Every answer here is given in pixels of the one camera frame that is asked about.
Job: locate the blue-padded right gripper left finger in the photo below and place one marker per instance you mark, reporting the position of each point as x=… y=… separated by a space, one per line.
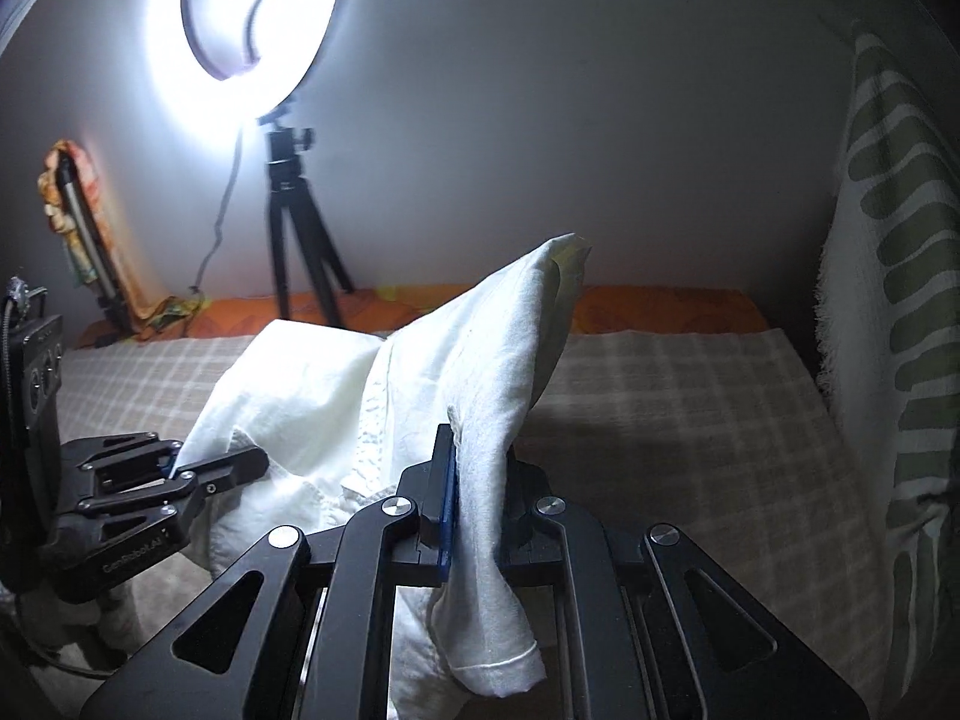
x=432 y=487

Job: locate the orange patterned bed sheet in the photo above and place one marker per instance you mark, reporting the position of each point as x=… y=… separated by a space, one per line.
x=597 y=309

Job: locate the plaid beige bed blanket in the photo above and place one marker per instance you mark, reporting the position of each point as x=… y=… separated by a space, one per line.
x=723 y=435

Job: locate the bright ring light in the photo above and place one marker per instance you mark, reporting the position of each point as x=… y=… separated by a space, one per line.
x=218 y=65

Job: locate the black camera box with buttons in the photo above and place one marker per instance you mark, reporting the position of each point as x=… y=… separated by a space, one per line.
x=32 y=355

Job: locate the green striped white pillow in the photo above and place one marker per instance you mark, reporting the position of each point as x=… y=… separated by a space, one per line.
x=888 y=329

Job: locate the white long-sleeved shirt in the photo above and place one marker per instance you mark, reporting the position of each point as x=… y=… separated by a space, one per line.
x=340 y=416

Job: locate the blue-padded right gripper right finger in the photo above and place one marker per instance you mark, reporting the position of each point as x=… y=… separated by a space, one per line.
x=525 y=541

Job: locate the black mini tripod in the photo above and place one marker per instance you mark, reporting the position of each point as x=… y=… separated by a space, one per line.
x=291 y=198

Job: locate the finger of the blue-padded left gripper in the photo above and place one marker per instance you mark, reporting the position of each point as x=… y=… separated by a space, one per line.
x=168 y=474
x=197 y=481

